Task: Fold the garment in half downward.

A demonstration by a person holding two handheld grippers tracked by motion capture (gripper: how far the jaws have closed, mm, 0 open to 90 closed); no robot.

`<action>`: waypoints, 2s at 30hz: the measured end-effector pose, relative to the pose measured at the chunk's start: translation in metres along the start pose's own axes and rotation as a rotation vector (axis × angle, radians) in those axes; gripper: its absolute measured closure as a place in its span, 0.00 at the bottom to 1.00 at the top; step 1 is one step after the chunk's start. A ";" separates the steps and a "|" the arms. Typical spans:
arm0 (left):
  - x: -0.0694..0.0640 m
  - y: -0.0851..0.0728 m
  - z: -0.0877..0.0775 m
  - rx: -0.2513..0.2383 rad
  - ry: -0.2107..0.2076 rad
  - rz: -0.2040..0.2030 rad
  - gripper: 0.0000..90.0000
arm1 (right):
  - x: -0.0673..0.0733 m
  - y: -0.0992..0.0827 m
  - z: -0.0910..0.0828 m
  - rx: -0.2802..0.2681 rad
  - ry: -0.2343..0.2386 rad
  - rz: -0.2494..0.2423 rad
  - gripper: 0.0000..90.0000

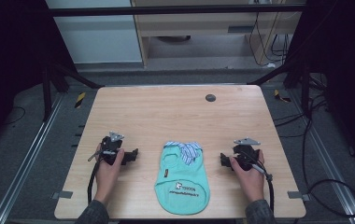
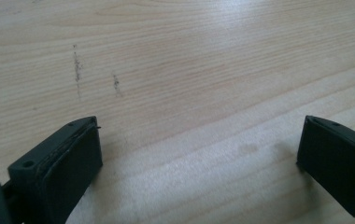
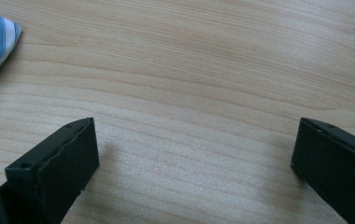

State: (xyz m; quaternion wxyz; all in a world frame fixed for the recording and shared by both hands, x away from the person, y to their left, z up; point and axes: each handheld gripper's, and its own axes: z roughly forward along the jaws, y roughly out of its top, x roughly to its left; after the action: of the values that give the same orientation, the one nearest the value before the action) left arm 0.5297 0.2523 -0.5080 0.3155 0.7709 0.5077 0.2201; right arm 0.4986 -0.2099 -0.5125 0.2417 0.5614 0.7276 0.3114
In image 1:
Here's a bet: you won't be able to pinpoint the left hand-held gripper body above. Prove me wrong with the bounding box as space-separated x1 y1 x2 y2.
87 131 133 166

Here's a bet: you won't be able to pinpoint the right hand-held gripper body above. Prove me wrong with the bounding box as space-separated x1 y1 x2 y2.
225 137 268 175

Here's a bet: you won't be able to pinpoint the mint green pet shirt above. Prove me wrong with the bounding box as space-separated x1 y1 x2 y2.
153 140 211 216

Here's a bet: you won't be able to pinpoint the person's right hand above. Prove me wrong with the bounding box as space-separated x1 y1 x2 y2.
229 149 266 203

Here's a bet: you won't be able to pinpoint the person's left hand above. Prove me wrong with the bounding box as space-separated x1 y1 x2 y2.
93 143 125 206

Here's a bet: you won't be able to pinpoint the yellow black striped tape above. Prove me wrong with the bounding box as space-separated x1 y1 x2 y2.
74 91 87 109
274 89 291 104

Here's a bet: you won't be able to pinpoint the black metal stand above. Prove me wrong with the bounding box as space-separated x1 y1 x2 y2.
40 59 105 122
248 55 312 119

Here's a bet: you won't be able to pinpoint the beige wooden cabinet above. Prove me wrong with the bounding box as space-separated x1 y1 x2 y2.
130 0 305 67

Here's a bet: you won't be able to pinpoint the black metal crossbar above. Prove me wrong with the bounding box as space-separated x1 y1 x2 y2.
48 3 307 18

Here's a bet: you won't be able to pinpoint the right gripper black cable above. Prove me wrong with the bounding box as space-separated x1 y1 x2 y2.
244 150 276 213

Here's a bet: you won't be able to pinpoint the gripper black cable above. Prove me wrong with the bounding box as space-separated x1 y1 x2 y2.
87 158 103 205
244 150 276 213

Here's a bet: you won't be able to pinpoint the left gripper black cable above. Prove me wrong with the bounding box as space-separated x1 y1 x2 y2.
87 158 103 205

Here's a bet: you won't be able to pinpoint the grey table bracket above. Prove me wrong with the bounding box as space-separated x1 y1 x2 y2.
50 190 74 201
287 190 311 202

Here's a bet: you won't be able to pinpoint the aluminium floor rail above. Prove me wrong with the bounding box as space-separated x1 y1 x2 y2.
0 92 65 224
287 90 355 224

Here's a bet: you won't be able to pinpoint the black floor cable loop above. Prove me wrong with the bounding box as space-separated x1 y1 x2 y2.
301 92 355 218

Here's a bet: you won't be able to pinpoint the hanging black cables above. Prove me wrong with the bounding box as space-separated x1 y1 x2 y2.
248 0 291 67

